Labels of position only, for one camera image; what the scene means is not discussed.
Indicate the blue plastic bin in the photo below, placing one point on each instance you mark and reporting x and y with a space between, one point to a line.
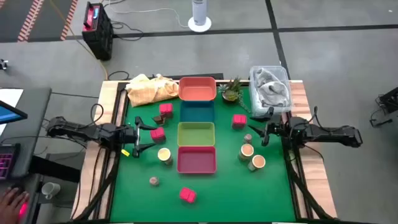
197 112

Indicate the glowing computer mouse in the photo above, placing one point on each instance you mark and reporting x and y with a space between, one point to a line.
23 210

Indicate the dark grey desk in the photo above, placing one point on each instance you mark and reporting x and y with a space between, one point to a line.
34 105

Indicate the magenta plastic bin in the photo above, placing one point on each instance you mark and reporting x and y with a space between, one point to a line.
196 160

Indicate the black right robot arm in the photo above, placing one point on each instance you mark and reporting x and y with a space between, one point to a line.
329 132

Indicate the clear plastic storage box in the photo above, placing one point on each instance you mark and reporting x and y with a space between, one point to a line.
254 109

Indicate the black red toolbox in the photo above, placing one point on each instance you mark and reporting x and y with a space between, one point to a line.
99 37

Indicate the glass jar yellow spice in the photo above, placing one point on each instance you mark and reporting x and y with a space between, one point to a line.
163 154

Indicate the white mug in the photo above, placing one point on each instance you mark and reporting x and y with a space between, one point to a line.
51 188

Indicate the yellow tag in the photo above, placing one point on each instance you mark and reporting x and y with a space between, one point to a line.
125 152

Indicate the red spice tin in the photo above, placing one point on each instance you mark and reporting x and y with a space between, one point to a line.
166 109
239 120
187 194
157 133

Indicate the computer monitor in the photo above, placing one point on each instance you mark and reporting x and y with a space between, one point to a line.
9 113

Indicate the small jar brown spice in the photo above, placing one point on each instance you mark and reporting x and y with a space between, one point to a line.
154 181
247 137

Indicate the green table mat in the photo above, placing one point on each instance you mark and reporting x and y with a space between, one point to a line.
224 193

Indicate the black equipment stand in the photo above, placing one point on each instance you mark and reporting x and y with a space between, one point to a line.
390 101

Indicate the yellow cloth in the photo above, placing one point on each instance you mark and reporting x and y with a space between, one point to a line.
149 91

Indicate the glass jar orange spice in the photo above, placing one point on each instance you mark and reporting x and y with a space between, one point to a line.
247 150
258 161

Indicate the person's hand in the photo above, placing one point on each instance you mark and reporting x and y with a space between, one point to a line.
11 205

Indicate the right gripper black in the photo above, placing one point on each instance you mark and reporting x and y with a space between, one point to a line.
280 129

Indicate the potted succulent plant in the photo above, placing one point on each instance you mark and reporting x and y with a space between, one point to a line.
231 93

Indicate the yellow-green plastic bin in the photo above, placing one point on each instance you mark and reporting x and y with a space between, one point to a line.
196 134

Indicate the backlit keyboard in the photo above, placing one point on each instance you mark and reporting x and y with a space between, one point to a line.
6 161

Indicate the orange plastic bin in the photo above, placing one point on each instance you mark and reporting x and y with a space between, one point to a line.
197 90

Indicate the white tower fan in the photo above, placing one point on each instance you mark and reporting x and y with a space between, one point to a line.
199 12

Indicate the grey cloth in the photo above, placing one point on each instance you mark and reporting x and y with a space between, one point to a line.
270 90

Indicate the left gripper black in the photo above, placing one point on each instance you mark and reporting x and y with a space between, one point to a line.
127 136

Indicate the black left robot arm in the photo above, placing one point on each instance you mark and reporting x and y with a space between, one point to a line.
77 130

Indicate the small black silver object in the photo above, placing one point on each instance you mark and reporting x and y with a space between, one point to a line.
3 64

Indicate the black mat orange-striped edge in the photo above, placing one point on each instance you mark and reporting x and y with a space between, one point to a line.
12 18
53 18

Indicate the white paper sheet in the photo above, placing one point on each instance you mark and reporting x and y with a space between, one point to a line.
12 96

